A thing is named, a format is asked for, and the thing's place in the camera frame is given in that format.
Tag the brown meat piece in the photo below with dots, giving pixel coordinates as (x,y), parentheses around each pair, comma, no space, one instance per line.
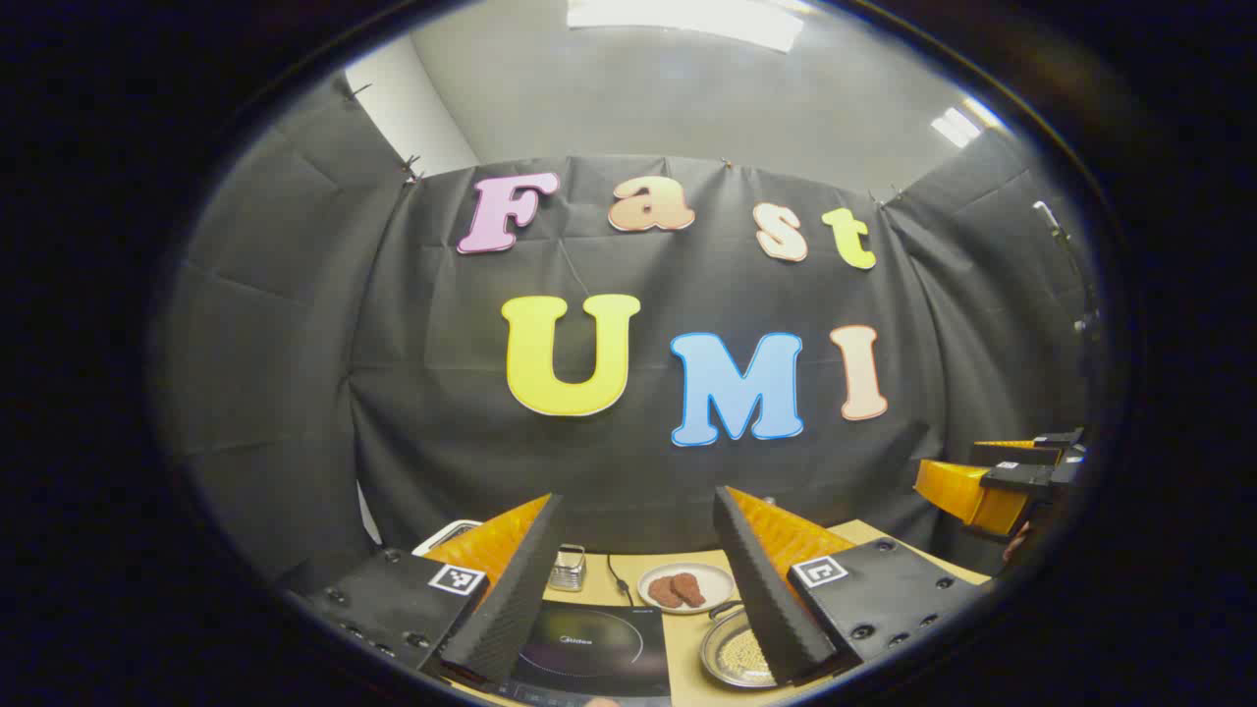
(662,592)
(689,587)

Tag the black induction cooktop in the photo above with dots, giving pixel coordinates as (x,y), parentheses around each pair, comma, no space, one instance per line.
(599,648)

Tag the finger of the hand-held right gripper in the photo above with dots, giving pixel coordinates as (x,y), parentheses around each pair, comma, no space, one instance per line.
(967,494)
(1021,453)

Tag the ceiling light panel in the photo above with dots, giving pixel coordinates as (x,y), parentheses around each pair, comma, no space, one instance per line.
(956,127)

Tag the white toaster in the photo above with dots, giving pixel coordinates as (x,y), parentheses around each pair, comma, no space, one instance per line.
(447,535)

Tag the stainless steel pot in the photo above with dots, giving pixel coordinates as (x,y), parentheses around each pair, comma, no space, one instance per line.
(732,653)

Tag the white round plate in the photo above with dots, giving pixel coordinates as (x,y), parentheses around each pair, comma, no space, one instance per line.
(717,587)

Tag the black backdrop cloth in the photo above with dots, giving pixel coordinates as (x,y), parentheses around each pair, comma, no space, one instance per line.
(412,353)

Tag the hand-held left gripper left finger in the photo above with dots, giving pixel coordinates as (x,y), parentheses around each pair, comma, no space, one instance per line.
(511,609)

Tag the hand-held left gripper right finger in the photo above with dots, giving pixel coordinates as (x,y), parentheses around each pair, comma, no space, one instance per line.
(761,589)

